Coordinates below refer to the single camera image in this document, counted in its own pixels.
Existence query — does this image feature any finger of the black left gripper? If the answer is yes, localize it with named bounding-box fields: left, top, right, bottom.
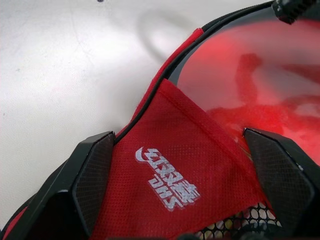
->
left=271, top=0, right=309, bottom=25

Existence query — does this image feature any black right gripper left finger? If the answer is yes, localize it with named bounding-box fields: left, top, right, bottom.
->
left=14, top=131, right=117, bottom=240

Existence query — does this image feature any black and red paddle case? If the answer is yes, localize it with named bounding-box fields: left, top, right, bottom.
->
left=0, top=0, right=320, bottom=240

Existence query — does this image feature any red table tennis paddle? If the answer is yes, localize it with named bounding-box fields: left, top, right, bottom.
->
left=178, top=19, right=320, bottom=166

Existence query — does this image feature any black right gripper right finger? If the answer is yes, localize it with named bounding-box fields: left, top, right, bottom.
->
left=243, top=127, right=320, bottom=240

